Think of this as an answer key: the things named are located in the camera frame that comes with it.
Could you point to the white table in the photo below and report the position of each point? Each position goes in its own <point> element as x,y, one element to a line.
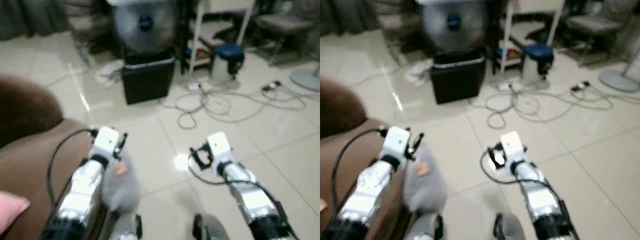
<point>506,30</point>
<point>197,30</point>

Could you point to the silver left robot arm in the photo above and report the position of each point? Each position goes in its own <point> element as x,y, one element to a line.
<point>367,190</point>
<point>82,190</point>

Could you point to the black power adapter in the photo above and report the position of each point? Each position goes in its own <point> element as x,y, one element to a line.
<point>272,85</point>
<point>581,86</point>

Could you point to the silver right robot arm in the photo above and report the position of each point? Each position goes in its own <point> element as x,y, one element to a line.
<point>542,200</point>
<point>252,200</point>

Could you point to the white crumpled cloth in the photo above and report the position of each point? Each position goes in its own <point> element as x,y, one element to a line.
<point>109,72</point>
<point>418,72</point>

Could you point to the brown sofa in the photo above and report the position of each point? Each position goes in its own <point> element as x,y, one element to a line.
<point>30,150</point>
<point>350,150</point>

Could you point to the grey cushioned chair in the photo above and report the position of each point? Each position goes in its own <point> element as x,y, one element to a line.
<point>285,22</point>
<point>595,22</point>

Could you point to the dark metal frame chair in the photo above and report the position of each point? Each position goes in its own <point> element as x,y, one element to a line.
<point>397,22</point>
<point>87,22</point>

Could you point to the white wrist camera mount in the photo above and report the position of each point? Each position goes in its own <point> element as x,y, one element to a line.
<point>219,145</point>
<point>106,140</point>
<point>396,140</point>
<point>512,145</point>

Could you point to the grey curtain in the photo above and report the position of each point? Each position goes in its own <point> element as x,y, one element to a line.
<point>345,15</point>
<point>30,17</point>

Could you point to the pink pillow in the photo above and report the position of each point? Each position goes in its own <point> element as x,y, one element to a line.
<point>322,205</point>
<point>10,210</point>

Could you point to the robot left leg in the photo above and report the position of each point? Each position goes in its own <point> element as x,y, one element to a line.
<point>425,227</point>
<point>127,227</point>

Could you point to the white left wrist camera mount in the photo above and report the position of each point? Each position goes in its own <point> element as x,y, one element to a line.
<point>106,140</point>
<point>396,140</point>

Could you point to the large round grey fan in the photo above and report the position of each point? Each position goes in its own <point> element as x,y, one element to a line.
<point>452,25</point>
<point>145,25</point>

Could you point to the round grey stand base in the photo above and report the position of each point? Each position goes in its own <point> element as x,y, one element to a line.
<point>307,80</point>
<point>620,80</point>

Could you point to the black box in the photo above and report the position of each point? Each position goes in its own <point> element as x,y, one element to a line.
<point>148,77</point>
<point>458,77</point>

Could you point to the white bin with blue lid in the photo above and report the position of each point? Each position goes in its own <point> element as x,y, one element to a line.
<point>537,62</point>
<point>227,62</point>

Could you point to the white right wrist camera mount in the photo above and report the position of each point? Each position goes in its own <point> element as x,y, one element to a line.
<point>512,145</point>
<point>219,145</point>

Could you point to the white power strip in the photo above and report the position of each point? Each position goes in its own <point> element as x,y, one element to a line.
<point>505,86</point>
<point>194,86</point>

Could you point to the robot leg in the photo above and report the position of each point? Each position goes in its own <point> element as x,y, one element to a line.
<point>425,227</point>
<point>210,229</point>
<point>127,227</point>
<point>510,229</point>

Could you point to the robot right leg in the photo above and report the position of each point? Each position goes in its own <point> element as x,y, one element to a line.
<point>510,229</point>
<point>210,229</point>

